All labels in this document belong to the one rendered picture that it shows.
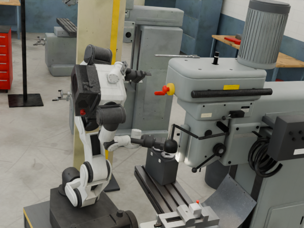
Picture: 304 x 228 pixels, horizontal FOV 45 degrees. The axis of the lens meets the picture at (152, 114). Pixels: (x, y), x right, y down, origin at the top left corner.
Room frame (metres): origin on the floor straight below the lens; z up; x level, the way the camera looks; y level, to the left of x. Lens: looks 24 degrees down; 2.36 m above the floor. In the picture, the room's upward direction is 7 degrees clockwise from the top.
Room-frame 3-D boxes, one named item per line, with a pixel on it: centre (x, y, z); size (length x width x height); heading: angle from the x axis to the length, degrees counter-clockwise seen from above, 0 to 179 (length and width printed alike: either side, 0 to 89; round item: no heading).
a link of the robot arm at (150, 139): (2.19, -0.05, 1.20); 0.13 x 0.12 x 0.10; 175
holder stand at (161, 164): (2.22, -0.11, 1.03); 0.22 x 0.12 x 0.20; 35
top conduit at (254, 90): (1.69, -0.38, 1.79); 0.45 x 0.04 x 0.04; 115
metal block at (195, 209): (1.74, -0.32, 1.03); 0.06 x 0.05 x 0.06; 24
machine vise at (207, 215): (1.72, -0.29, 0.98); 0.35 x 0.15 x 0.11; 114
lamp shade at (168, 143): (1.69, -0.12, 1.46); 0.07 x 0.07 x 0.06
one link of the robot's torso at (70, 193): (2.25, 0.44, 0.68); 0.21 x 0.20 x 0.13; 36
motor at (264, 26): (1.91, -0.51, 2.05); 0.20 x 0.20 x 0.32
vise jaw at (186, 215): (1.71, -0.26, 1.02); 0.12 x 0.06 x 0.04; 24
